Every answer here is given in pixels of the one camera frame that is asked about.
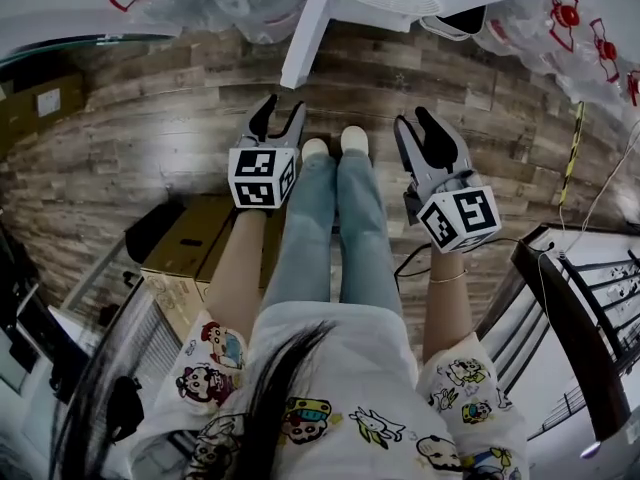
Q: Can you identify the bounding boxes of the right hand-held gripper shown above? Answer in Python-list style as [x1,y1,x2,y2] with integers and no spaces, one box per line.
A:
[393,106,503,255]

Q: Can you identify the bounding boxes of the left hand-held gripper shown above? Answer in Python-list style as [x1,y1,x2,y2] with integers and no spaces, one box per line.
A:
[228,93,308,216]

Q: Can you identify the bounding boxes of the white cabinet door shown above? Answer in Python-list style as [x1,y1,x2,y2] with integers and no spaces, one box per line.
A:
[279,0,332,90]

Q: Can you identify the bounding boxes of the person's right forearm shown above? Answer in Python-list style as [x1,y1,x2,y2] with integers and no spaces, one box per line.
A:
[422,246,474,365]

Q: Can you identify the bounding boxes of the person's left cream shoe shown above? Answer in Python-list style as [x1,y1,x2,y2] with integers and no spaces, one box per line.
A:
[300,137,330,162]

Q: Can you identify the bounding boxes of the person's cream shoe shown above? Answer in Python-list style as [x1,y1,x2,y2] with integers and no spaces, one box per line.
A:
[300,137,330,162]
[340,125,372,156]

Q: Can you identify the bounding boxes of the person's right cream shoe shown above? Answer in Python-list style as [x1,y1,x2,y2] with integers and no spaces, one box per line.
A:
[340,125,372,156]

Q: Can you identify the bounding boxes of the person's light blue jeans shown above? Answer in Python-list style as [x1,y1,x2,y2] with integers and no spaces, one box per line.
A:
[260,148,404,320]

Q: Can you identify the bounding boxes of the yellow black striped pole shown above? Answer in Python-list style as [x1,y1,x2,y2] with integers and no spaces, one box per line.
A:
[558,99,587,206]

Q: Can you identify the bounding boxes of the dark wooden handrail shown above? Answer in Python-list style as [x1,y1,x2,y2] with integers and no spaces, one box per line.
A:
[508,224,632,443]

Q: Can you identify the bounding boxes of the white glass-edged table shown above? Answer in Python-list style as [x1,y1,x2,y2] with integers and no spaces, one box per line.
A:
[0,6,185,72]

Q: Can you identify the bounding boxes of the person's white cartoon print shirt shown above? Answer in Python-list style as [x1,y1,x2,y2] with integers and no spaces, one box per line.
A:
[133,301,530,480]

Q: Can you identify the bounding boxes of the brown cardboard box white label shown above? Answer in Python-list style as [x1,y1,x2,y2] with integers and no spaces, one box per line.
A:
[0,71,85,162]

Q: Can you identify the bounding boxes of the white slatted panel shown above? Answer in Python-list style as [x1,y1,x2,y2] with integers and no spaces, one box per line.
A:
[115,291,185,392]

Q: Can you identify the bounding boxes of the black plastic clip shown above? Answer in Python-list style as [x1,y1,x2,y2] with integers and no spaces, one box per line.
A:
[105,374,147,445]

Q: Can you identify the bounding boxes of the black cable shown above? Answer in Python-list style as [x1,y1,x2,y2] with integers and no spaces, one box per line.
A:
[393,236,524,280]

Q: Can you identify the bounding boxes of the thin gold bracelet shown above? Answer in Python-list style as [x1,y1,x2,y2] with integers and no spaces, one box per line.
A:
[429,267,470,285]

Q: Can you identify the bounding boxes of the brown cardboard box black handle slot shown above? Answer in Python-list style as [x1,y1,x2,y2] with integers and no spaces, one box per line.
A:
[139,194,287,345]

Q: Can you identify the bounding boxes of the thin white cable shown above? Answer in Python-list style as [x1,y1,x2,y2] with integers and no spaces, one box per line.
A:
[555,120,640,237]

